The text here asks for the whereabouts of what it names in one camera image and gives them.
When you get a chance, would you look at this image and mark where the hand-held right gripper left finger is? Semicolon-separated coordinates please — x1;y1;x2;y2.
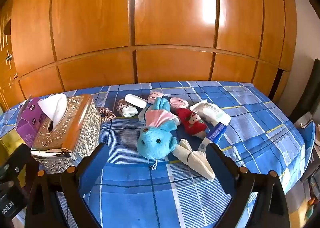
25;142;110;228

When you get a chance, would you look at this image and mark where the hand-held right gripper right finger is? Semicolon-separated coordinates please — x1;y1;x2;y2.
204;142;290;228

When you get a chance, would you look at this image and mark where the red plush doll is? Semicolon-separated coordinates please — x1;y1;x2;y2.
175;108;208;138

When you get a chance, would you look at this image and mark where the rolled white towel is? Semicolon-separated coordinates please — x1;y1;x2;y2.
174;138;215;181

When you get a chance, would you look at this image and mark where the blue tissue pack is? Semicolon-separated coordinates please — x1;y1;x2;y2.
203;122;227;149

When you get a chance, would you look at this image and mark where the silver embossed tissue box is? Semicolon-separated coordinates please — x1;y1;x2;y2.
30;94;102;174

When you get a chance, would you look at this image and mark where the blue plaid bed sheet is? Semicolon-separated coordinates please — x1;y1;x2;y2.
0;81;316;228

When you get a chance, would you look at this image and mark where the purple cardboard box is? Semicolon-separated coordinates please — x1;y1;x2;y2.
15;95;47;148

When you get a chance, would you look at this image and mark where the white wet wipes pack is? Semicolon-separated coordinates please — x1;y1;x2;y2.
190;99;231;126

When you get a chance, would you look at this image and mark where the blue plush toy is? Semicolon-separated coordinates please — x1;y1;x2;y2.
137;97;179;160

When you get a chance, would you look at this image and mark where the crumpled white cloth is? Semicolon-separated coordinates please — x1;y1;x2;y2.
122;106;138;118

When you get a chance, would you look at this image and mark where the white facial tissue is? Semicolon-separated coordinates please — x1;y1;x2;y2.
37;93;67;127

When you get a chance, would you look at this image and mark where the white oblong case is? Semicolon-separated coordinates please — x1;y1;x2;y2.
124;94;148;111

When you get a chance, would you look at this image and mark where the pink fluffy cloth roll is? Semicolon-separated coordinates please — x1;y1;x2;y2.
147;91;189;111

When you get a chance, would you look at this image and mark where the wooden door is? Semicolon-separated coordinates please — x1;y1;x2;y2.
0;0;28;113

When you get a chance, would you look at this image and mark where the dark chair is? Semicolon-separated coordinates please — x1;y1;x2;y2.
290;59;320;128

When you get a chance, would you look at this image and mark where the wooden wardrobe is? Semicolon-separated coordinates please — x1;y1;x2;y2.
10;0;298;93

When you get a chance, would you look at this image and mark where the pink coiled hair tie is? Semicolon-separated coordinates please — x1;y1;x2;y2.
99;108;116;122

